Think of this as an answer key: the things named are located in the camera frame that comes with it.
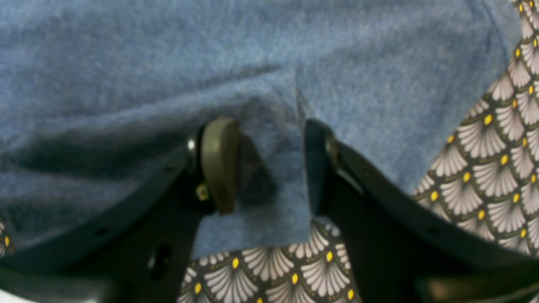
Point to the blue T-shirt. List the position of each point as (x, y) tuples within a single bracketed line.
[(96, 95)]

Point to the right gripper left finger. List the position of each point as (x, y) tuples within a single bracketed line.
[(137, 251)]

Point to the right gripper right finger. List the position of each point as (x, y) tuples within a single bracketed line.
[(399, 251)]

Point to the fan-patterned table cloth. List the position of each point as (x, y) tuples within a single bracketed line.
[(483, 181)]

